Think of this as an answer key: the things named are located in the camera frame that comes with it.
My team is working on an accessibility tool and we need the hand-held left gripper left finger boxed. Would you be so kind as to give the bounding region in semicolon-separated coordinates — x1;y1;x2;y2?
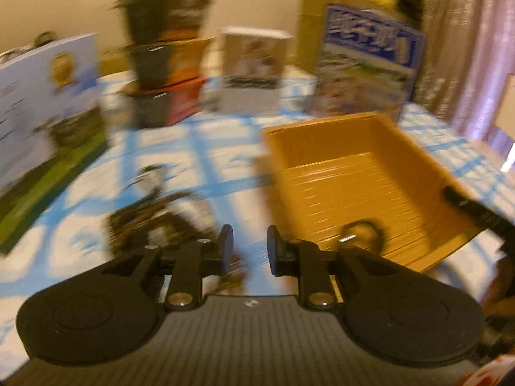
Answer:
100;224;235;311

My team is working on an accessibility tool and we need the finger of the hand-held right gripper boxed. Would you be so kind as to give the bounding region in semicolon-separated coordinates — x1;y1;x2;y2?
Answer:
442;186;515;232

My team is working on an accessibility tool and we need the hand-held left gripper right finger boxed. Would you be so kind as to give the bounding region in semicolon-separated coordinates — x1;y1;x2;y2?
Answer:
267;225;401;311

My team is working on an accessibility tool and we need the brown bead bracelet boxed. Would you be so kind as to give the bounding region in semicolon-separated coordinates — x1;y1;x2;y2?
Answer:
105;164;248;295

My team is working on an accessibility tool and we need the dark ring bracelet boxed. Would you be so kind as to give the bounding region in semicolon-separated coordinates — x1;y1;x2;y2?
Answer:
339;219;385;256

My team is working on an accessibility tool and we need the orange plastic tray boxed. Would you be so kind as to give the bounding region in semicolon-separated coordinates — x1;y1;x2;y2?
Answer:
261;113;483;274

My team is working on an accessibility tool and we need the blue checked tablecloth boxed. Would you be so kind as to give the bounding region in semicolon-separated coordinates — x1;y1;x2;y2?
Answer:
0;68;515;371

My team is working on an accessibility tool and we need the red-sided instant noodle bowl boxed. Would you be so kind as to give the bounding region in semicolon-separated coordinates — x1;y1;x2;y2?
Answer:
124;77;207;128

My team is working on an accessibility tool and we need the pink patterned curtain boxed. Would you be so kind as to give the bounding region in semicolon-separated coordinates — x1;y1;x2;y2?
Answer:
414;0;515;158

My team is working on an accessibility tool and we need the white photo box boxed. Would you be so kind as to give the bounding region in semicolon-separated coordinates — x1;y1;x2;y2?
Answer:
208;26;293;116

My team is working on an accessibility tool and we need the blue milk carton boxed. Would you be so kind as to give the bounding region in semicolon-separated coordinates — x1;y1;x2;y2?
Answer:
309;2;427;124

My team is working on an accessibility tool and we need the gold-rimmed instant noodle bowl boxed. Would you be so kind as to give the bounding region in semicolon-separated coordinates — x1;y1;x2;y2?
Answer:
120;37;213;90

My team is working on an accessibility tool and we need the white and blue printed box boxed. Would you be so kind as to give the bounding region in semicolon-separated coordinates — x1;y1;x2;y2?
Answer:
0;32;110;255

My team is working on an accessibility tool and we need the large cardboard box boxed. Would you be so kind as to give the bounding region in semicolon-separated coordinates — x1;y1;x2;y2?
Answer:
297;0;343;76

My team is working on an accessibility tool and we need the black instant noodle bowl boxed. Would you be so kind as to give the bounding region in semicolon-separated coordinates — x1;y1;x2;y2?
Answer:
113;0;215;44

